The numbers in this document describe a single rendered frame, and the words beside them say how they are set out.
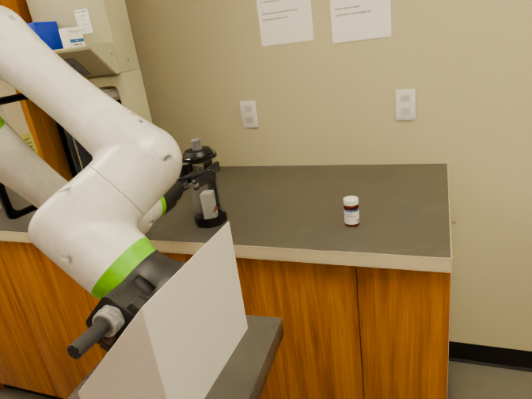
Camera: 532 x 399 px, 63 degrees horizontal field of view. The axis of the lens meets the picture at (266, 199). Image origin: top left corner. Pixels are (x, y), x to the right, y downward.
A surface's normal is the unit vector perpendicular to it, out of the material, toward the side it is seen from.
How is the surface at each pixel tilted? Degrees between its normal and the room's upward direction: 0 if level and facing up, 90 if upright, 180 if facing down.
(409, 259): 90
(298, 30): 90
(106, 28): 90
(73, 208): 57
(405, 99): 90
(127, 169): 64
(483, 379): 0
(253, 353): 0
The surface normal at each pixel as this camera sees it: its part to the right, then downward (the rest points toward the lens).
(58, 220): 0.06, -0.12
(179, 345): 0.92, 0.02
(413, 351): -0.34, 0.39
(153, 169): 0.52, 0.18
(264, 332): -0.13, -0.92
